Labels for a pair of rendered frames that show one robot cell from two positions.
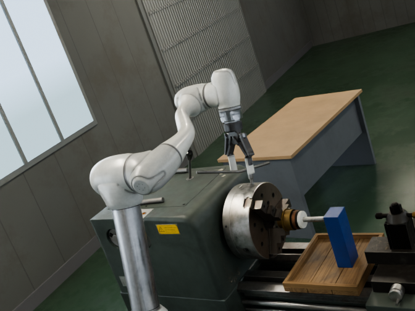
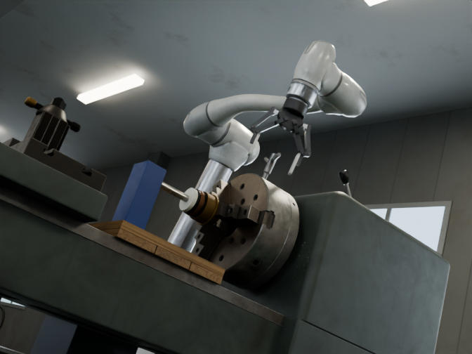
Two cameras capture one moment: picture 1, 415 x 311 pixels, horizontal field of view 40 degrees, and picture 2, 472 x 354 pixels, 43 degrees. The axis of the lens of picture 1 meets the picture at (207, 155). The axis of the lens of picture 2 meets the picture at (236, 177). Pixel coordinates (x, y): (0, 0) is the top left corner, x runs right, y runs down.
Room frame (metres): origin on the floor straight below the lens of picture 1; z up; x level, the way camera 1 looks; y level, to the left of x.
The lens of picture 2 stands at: (2.62, -1.72, 0.60)
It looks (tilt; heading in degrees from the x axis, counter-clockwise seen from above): 20 degrees up; 109
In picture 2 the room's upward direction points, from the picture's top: 18 degrees clockwise
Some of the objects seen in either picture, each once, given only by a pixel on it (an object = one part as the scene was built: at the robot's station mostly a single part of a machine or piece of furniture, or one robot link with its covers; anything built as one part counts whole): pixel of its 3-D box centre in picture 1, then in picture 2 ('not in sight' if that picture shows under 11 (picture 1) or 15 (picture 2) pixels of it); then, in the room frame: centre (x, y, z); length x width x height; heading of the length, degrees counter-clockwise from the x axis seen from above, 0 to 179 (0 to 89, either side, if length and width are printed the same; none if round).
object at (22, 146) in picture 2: (413, 251); (31, 178); (1.74, -0.58, 0.95); 0.43 x 0.18 x 0.04; 142
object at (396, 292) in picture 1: (396, 294); not in sight; (1.54, -0.42, 0.95); 0.07 x 0.04 x 0.04; 142
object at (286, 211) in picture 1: (290, 219); (203, 207); (2.04, -0.23, 1.08); 0.09 x 0.09 x 0.09; 52
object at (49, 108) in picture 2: (397, 215); (53, 114); (1.69, -0.54, 1.14); 0.08 x 0.08 x 0.03
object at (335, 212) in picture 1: (341, 237); (135, 205); (1.92, -0.38, 1.00); 0.08 x 0.06 x 0.23; 142
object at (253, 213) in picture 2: (283, 208); (243, 215); (2.15, -0.22, 1.08); 0.12 x 0.11 x 0.05; 142
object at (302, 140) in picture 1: (304, 160); not in sight; (4.43, -0.76, 0.35); 1.32 x 0.68 x 0.71; 137
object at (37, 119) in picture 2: (400, 231); (45, 138); (1.70, -0.54, 1.07); 0.07 x 0.07 x 0.10; 52
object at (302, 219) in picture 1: (315, 219); (171, 190); (1.97, -0.31, 1.08); 0.13 x 0.07 x 0.07; 52
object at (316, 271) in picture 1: (335, 261); (137, 254); (1.95, -0.33, 0.89); 0.36 x 0.30 x 0.04; 142
